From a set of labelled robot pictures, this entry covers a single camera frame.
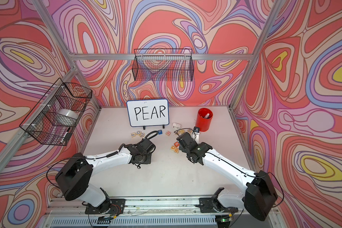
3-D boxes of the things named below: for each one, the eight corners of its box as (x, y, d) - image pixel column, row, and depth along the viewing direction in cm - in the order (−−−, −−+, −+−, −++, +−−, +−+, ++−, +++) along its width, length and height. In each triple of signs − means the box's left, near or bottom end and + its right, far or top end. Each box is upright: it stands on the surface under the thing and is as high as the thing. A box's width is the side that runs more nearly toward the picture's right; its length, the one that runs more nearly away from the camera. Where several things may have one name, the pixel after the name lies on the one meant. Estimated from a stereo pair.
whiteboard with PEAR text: (130, 128, 107) (124, 113, 94) (133, 114, 116) (128, 99, 103) (168, 128, 107) (168, 113, 93) (169, 114, 116) (168, 99, 103)
